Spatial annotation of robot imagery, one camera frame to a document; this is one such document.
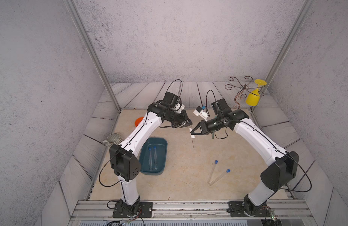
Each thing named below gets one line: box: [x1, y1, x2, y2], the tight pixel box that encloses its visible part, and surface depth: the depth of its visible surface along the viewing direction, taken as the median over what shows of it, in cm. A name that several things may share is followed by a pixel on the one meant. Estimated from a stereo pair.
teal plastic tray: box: [139, 137, 168, 176], surface depth 93 cm
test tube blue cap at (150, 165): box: [148, 147, 153, 172], surface depth 93 cm
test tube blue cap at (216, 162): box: [207, 159, 219, 185], surface depth 88 cm
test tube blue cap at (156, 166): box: [154, 145, 159, 170], surface depth 93 cm
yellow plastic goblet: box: [245, 79, 268, 107], surface depth 98 cm
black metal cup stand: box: [224, 76, 265, 110], surface depth 93 cm
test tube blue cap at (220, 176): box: [209, 169, 231, 186], surface depth 86 cm
